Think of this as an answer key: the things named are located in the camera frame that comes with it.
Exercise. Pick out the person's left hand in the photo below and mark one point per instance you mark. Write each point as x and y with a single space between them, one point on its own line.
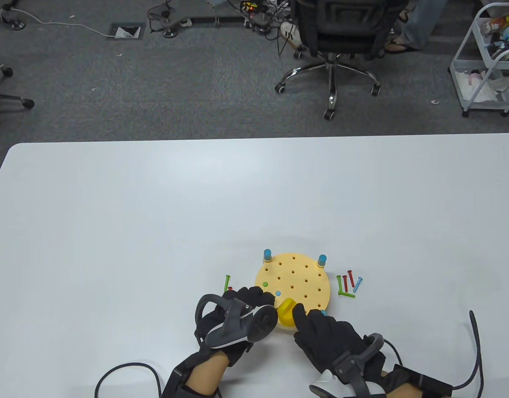
246 296

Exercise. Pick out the person's right hand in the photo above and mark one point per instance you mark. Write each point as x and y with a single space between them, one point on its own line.
325 340

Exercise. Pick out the yellow toy hammer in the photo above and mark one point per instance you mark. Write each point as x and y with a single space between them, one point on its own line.
285 313

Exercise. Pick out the yellow round tap bench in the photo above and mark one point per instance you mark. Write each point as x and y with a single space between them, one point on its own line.
300 277

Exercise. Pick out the person's left forearm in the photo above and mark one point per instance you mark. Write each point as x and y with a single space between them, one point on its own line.
207 371

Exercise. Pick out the colourful toy figure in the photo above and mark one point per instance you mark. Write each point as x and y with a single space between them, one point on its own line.
493 25

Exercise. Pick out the dark grey handheld controller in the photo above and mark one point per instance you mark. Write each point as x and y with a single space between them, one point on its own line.
238 331
356 375

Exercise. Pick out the black wrist band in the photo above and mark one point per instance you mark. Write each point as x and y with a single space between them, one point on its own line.
424 383
175 379

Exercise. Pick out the black office chair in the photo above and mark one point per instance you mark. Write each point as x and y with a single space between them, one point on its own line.
345 25

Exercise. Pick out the grey floor box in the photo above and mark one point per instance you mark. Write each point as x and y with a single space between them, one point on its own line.
125 31

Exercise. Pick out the white crumpled cloth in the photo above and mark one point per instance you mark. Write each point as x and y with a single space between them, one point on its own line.
486 89

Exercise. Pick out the white utility cart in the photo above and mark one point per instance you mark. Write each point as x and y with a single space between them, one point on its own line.
459 70

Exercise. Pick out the black chair base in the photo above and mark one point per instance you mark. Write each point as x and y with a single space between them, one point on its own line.
14 99

